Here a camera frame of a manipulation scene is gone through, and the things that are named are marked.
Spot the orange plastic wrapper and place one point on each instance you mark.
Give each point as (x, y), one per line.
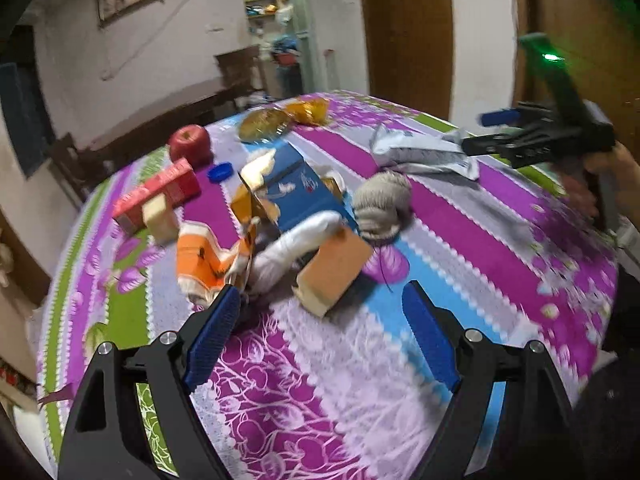
(307, 111)

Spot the person's right hand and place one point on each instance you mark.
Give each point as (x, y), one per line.
(625, 170)

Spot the long white sock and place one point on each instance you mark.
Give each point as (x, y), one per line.
(295, 247)

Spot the silver white snack bag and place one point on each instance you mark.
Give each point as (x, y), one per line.
(425, 155)

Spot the brown cardboard box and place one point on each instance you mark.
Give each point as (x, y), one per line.
(335, 270)

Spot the blue bottle cap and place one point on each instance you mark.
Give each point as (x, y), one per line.
(220, 171)

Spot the grey yarn ball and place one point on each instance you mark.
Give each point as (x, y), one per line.
(380, 200)

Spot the dark wooden chair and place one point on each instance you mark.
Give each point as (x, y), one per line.
(75, 165)
(240, 72)

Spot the dark window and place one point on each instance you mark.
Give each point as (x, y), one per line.
(22, 120)

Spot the brown wooden door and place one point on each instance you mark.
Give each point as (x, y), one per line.
(405, 35)

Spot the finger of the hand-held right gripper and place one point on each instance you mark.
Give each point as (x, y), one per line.
(500, 117)
(500, 144)

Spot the dark wooden dining table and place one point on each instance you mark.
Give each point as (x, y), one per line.
(165, 115)

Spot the floral striped tablecloth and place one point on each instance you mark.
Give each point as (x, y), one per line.
(450, 260)

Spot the bread in clear bag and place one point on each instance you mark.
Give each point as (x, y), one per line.
(262, 124)

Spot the red apple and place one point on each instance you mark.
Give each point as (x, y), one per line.
(189, 144)

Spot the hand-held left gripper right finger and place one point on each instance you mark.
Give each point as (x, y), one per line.
(430, 332)

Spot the blue cardboard box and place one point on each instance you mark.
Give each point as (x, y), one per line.
(300, 190)

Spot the blue plastic basin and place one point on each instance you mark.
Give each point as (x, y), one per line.
(287, 42)

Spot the crushed yellow carton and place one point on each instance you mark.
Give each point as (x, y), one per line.
(247, 202)

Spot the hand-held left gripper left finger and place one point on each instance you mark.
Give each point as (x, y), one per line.
(215, 332)

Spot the red juice carton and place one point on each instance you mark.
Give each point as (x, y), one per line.
(165, 185)

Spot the pale yellow foam block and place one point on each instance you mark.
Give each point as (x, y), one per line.
(161, 219)

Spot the red plastic basin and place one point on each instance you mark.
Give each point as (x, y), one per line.
(287, 58)

